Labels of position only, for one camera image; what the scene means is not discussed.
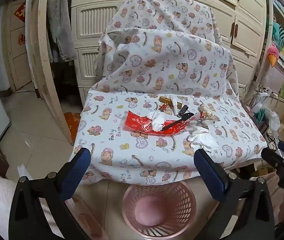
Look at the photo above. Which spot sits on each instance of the pinkish slipper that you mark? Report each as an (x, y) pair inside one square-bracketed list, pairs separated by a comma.
[(87, 220)]

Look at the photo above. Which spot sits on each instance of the black plastic spoon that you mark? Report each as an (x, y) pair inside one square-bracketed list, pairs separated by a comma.
[(188, 116)]

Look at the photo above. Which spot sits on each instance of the bear printed blanket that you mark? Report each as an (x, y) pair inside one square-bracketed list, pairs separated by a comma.
[(132, 55)]

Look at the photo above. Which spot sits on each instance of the small red white wrapper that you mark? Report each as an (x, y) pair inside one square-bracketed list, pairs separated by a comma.
[(199, 115)]

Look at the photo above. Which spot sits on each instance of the cream louvered wardrobe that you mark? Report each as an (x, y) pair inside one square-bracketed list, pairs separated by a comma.
[(92, 22)]

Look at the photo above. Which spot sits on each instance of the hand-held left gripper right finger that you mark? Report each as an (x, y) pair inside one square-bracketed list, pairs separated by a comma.
[(207, 170)]

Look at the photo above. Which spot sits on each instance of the hanging grey jeans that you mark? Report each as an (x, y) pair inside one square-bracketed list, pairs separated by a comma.
[(62, 25)]

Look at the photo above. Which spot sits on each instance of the beige knobbly lump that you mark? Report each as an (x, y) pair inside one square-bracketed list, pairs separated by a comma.
[(207, 110)]

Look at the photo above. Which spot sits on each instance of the orange plastic bag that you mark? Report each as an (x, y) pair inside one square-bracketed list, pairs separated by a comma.
[(72, 125)]

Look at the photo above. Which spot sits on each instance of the red foil wrapper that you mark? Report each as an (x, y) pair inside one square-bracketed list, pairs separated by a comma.
[(134, 121)]

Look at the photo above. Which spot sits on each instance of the teal striped bag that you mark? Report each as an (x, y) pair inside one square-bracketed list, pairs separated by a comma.
[(279, 36)]

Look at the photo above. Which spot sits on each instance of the cream room door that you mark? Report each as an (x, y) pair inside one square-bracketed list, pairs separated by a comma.
[(17, 62)]

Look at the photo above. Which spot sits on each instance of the white paper scrap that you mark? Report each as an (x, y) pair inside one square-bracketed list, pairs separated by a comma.
[(23, 171)]

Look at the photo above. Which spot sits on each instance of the red diamond door decoration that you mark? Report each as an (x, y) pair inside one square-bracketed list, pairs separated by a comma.
[(21, 10)]

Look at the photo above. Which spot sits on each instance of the pink and yellow plush toy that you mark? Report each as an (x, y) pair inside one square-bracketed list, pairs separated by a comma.
[(273, 53)]

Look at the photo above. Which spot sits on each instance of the cluttered storage shelf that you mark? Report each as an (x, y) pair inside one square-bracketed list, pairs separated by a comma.
[(279, 75)]

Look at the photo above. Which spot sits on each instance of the white tissue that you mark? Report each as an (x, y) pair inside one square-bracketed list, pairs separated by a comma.
[(202, 138), (158, 121)]

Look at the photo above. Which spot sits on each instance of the small black lighter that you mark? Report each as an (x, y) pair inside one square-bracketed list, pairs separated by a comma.
[(183, 110)]

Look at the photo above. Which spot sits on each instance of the small red door sticker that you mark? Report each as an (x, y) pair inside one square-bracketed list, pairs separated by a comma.
[(21, 39)]

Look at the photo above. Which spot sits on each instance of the pink mesh waste basket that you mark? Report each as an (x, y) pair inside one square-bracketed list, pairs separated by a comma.
[(132, 212)]

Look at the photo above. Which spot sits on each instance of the small red packet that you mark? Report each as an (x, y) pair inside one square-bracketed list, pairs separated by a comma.
[(165, 108)]

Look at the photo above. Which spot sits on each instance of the white plastic bag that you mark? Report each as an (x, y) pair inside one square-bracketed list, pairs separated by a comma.
[(273, 120)]

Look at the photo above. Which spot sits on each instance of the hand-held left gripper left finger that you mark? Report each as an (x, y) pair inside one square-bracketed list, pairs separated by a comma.
[(78, 170)]

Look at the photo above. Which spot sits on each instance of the cream open wardrobe door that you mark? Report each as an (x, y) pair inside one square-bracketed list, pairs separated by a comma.
[(44, 67)]

